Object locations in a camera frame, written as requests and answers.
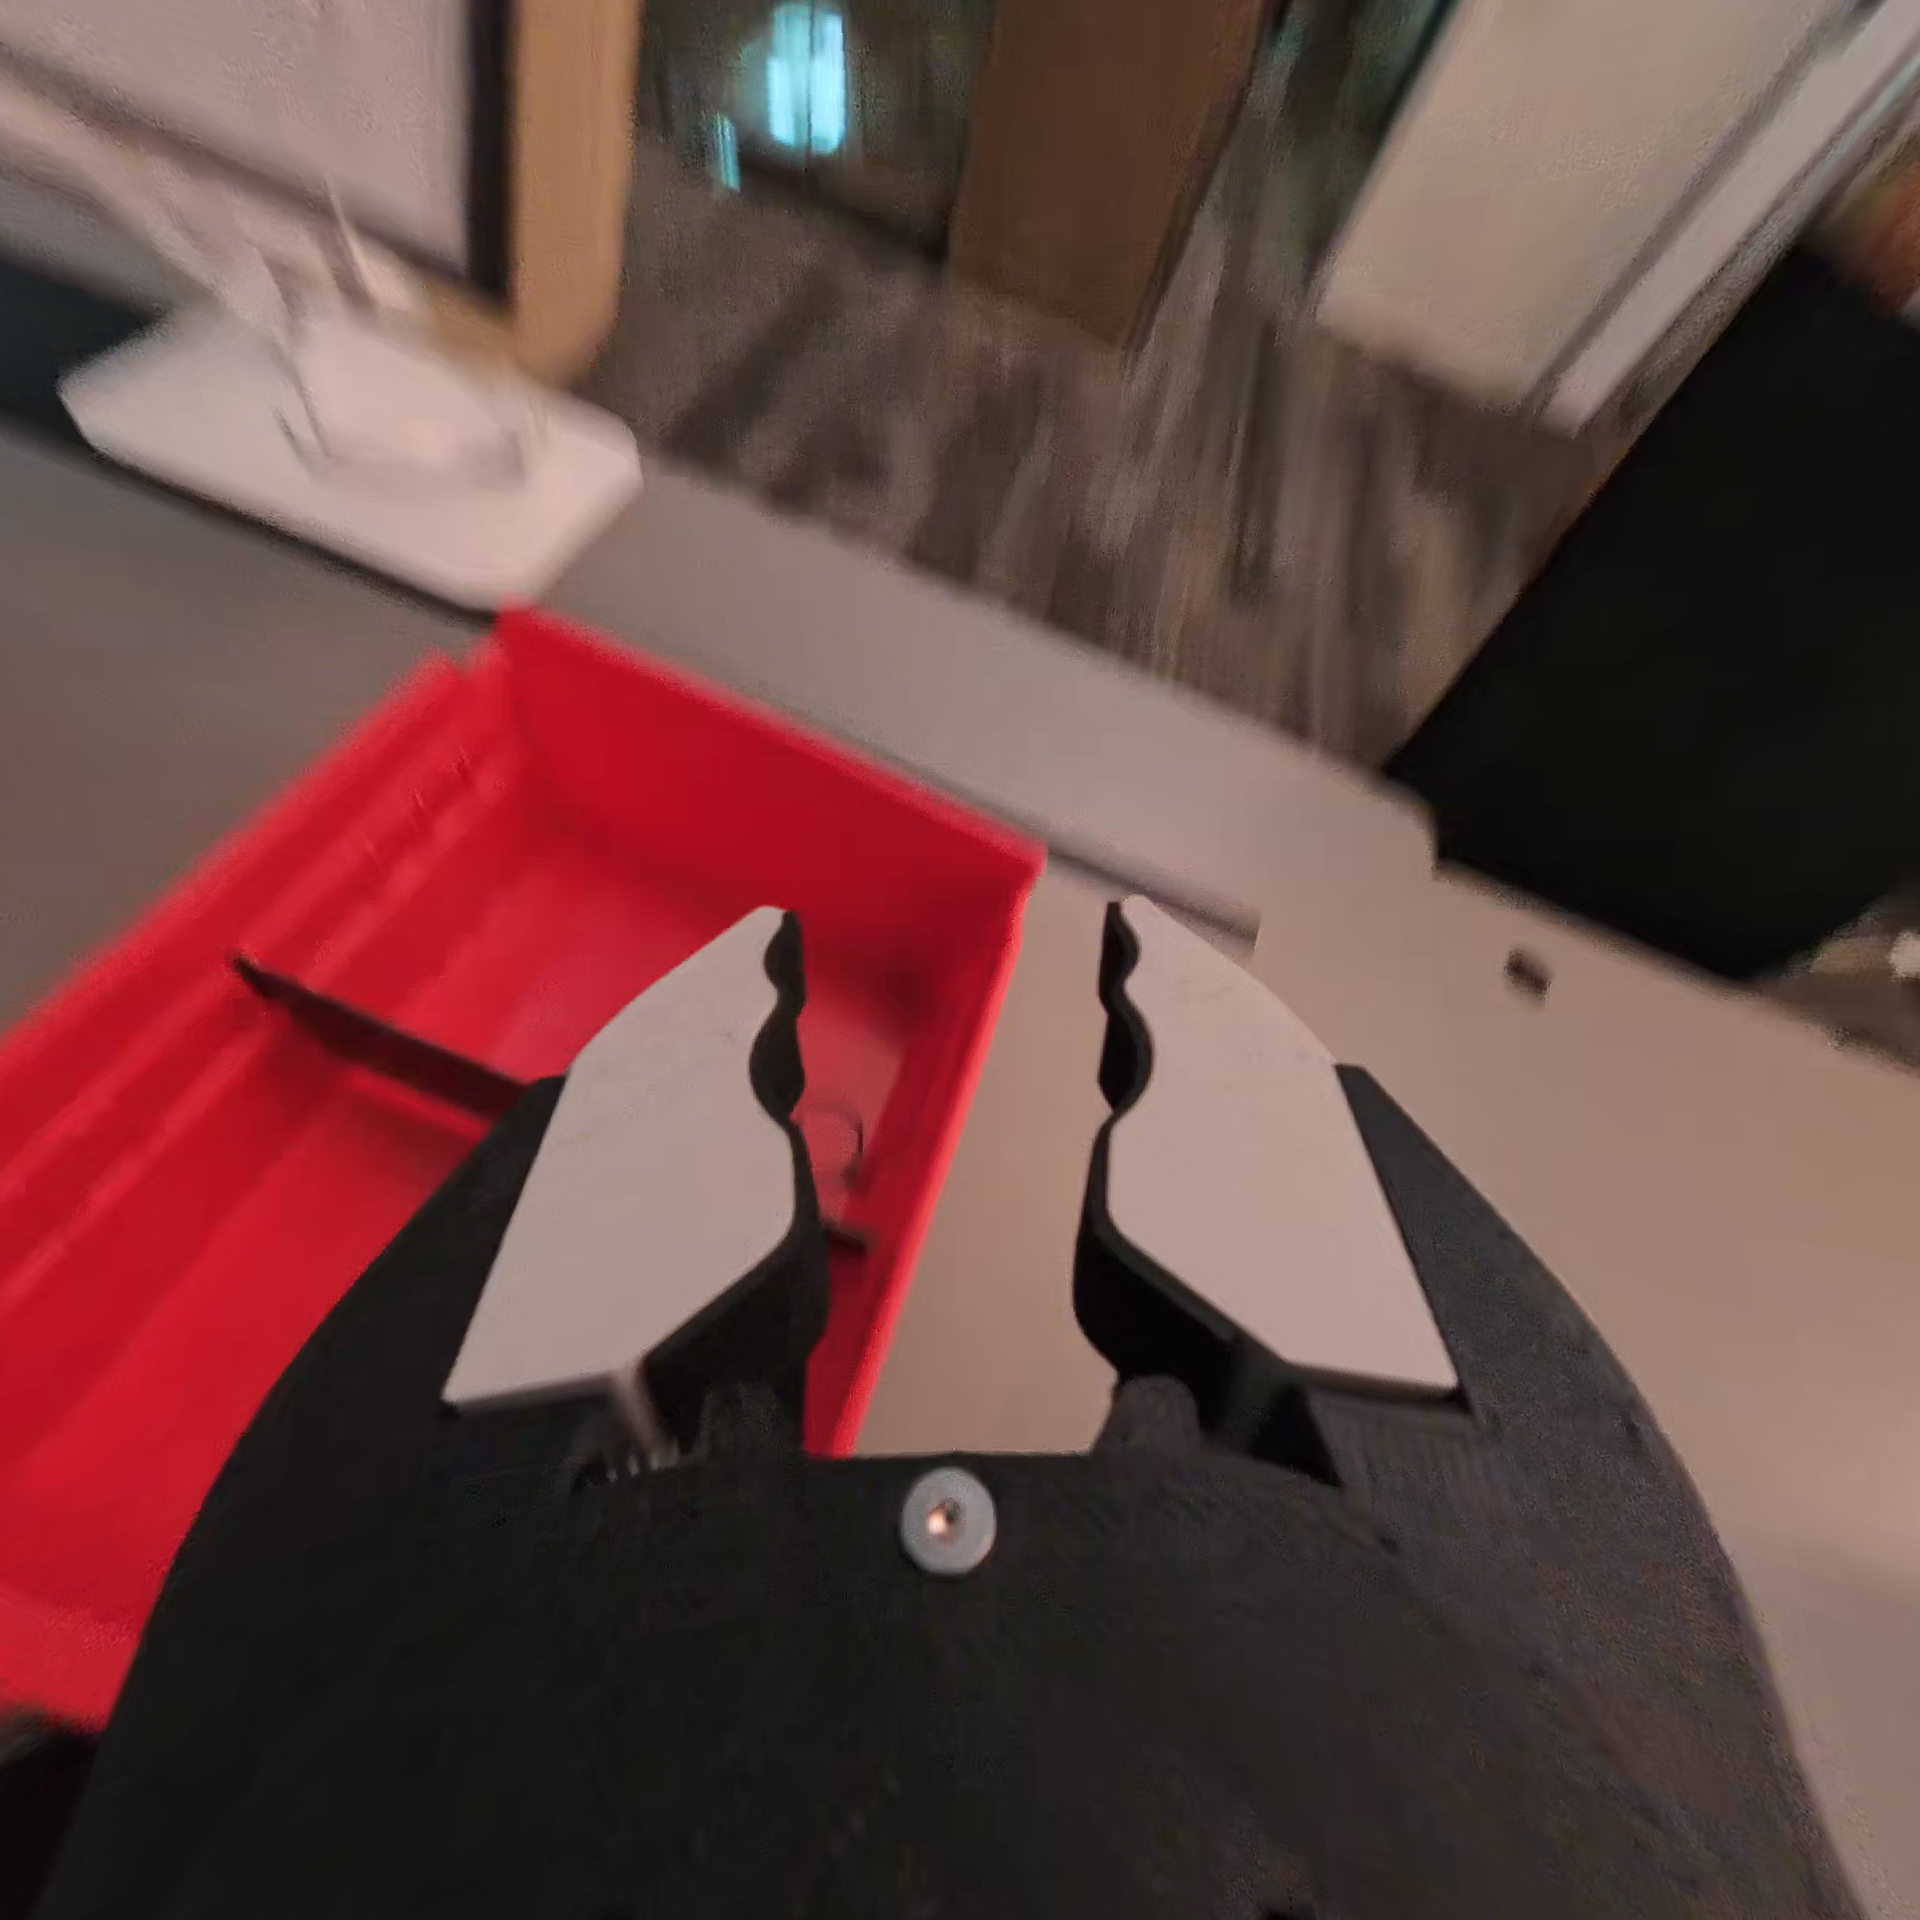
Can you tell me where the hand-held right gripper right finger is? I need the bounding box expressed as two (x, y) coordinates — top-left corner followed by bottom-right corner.
(1073, 895), (1464, 1450)

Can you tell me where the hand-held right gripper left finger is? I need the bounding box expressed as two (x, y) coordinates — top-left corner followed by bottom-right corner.
(438, 904), (832, 1450)

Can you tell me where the red plastic bin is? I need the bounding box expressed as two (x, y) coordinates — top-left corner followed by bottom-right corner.
(0, 605), (1047, 1728)

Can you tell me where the white cabinet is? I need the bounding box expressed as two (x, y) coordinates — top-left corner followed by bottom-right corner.
(1316, 0), (1920, 439)

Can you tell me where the tall cardboard box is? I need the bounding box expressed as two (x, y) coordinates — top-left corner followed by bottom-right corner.
(947, 0), (1278, 350)

